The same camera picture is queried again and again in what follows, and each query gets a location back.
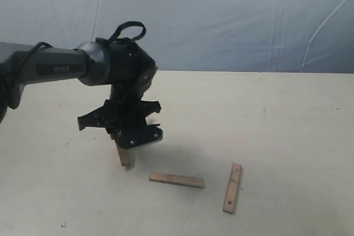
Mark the blue-grey backdrop cloth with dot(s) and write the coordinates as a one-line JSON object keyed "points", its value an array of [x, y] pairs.
{"points": [[205, 35]]}

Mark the wooden stick with holes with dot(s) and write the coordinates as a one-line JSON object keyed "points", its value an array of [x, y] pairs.
{"points": [[230, 200]]}

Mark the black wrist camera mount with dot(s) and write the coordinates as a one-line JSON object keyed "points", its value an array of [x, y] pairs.
{"points": [[145, 135]]}

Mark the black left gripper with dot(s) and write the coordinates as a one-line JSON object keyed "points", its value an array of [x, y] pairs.
{"points": [[123, 112]]}

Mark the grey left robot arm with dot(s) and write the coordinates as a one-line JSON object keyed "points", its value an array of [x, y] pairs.
{"points": [[121, 64]]}

